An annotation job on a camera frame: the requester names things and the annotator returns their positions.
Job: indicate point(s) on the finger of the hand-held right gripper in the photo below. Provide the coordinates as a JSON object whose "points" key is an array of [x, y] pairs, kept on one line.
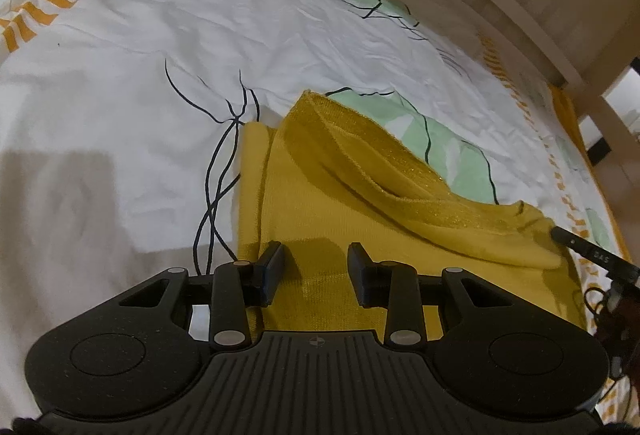
{"points": [[595, 255]]}

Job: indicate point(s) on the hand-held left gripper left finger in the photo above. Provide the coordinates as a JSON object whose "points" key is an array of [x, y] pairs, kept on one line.
{"points": [[274, 272]]}

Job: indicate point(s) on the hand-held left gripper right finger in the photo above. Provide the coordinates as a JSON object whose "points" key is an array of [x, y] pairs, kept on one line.
{"points": [[356, 272]]}

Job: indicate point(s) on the mustard yellow knit garment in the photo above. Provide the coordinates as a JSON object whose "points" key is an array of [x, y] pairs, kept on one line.
{"points": [[320, 225]]}

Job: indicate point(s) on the mustard bed sheet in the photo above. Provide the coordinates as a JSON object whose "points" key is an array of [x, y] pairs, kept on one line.
{"points": [[567, 115]]}

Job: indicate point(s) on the white leaf printed blanket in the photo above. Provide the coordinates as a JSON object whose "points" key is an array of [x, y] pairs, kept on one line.
{"points": [[125, 90]]}

